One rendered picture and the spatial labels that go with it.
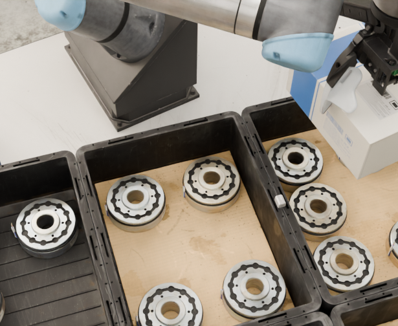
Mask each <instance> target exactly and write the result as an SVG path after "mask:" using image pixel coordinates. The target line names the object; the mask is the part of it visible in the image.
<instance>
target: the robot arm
mask: <svg viewBox="0 0 398 326"><path fill-rule="evenodd" d="M34 1H35V4H36V7H37V8H38V12H39V14H40V16H41V17H42V18H43V19H44V20H45V21H46V22H48V23H50V24H52V25H55V26H56V27H58V28H59V29H61V30H64V31H69V32H72V33H74V34H77V35H79V36H82V37H85V38H87V39H90V40H93V41H95V42H98V43H99V44H100V45H101V46H102V47H103V48H104V49H105V50H106V51H107V52H108V53H109V54H110V55H111V56H112V57H114V58H116V59H118V60H120V61H124V62H127V63H134V62H137V61H140V60H143V59H144V58H145V57H147V56H148V55H149V54H150V53H151V52H152V51H153V50H154V49H155V47H156V46H157V44H158V43H159V41H160V39H161V36H162V33H163V30H164V25H165V14H168V15H171V16H175V17H179V18H181V19H185V20H188V21H192V22H195V23H199V24H202V25H206V26H208V27H212V28H216V29H219V30H223V31H225V32H229V33H232V34H236V35H239V36H243V37H246V38H249V39H254V40H256V41H260V42H263V43H262V47H263V48H262V51H261V55H262V56H263V58H264V59H265V60H267V61H269V62H271V63H274V64H277V65H280V66H282V67H285V68H288V69H292V70H296V71H300V72H316V71H318V70H319V69H320V68H321V67H322V65H323V63H324V60H325V58H326V55H327V52H328V50H329V46H330V44H331V41H332V40H333V39H334V35H333V34H334V31H335V27H336V25H337V21H338V17H339V16H343V17H346V18H350V19H354V20H356V21H360V22H363V23H365V25H364V26H365V28H364V29H362V30H360V31H359V32H358V33H357V34H356V35H355V37H354V38H353V39H352V41H351V43H350V44H349V45H348V47H347V48H346V49H345V50H344V51H343V52H342V53H341V54H340V56H339V57H338V58H337V59H336V61H335V62H334V64H333V66H332V68H331V70H330V72H329V74H328V76H327V79H326V84H325V87H324V90H323V93H322V99H321V103H320V112H321V113H322V114H324V113H325V112H326V111H327V109H328V108H329V107H330V105H331V104H332V103H333V104H335V105H336V106H337V107H339V108H341V109H342V110H343V111H345V112H346V113H353V112H354V111H355V110H356V108H357V105H358V103H357V98H356V95H355V89H356V88H357V86H358V85H359V83H360V82H361V80H362V72H361V70H360V69H358V68H356V67H355V66H356V64H357V63H358V61H359V62H360V63H361V64H364V67H365V68H366V70H367V71H368V72H369V73H370V74H371V77H372V78H373V83H372V85H373V86H374V88H375V89H376V90H377V91H378V93H379V94H380V95H381V96H384V93H385V91H386V88H387V86H389V85H390V84H394V85H395V84H397V83H398V0H34ZM357 59H358V61H357ZM382 85H383V87H382Z"/></svg>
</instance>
